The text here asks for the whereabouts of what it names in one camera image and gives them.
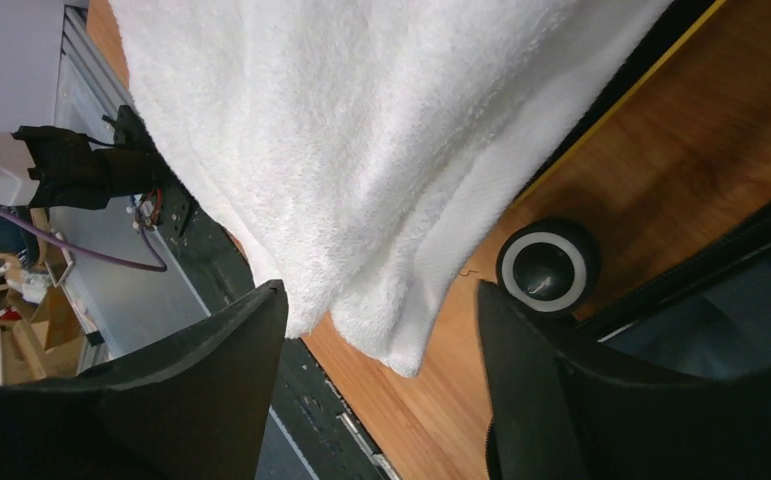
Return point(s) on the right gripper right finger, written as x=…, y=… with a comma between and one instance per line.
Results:
x=565, y=406

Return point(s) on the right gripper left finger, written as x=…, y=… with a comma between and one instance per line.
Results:
x=192, y=405

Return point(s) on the yellow Pikachu suitcase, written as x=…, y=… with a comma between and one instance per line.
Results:
x=669, y=190

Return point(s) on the white garment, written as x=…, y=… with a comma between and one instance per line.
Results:
x=361, y=150

